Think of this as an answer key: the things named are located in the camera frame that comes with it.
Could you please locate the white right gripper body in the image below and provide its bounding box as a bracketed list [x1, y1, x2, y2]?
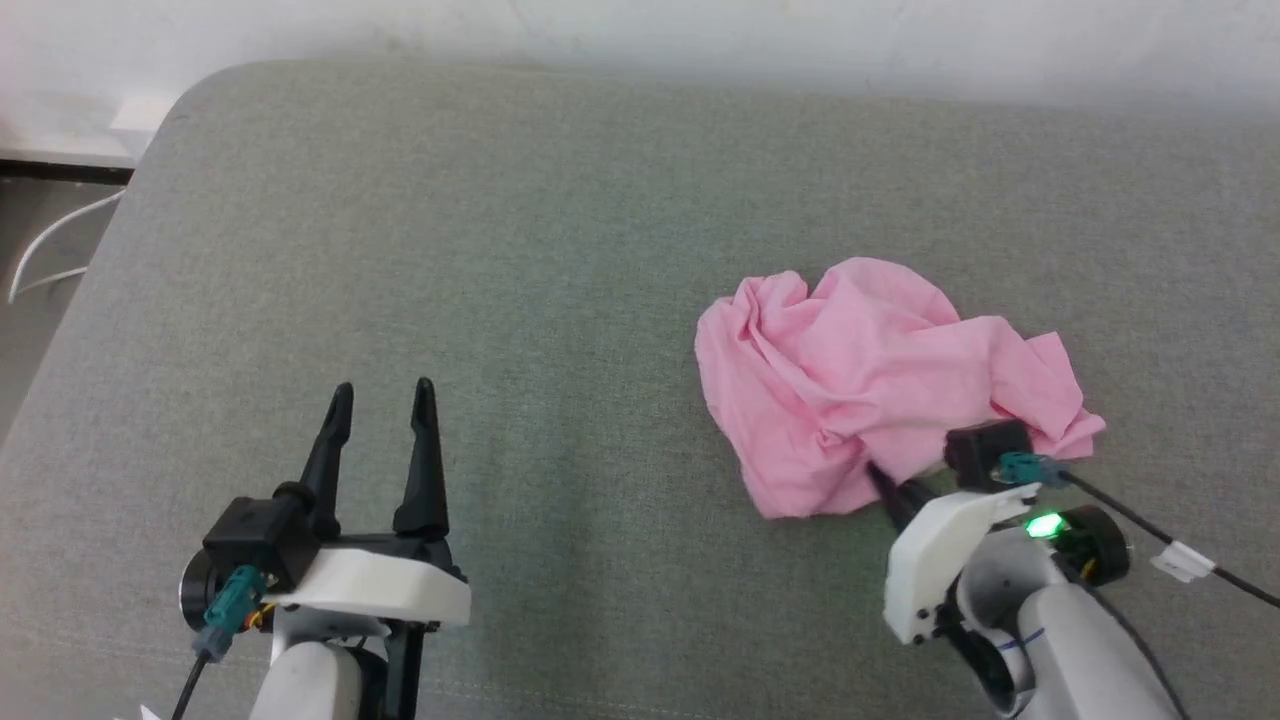
[882, 484, 1043, 647]

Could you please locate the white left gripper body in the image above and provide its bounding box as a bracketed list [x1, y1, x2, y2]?
[263, 534, 473, 629]

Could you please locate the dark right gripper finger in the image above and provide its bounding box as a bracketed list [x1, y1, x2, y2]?
[865, 462, 937, 532]

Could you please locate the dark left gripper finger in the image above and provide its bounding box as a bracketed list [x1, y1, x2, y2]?
[392, 377, 452, 542]
[298, 382, 355, 542]

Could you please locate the pink garment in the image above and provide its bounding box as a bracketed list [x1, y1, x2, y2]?
[694, 257, 1107, 520]

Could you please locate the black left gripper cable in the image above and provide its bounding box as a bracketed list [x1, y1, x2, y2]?
[170, 564, 271, 720]

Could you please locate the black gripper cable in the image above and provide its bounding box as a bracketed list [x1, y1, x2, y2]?
[170, 564, 271, 720]
[992, 452, 1280, 608]

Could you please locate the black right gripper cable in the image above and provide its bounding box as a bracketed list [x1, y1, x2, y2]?
[992, 452, 1280, 608]

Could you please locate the white cable label tag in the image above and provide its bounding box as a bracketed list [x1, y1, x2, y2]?
[1150, 540, 1217, 584]

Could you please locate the white cable on floor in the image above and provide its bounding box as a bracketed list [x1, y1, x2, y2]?
[8, 188, 127, 303]

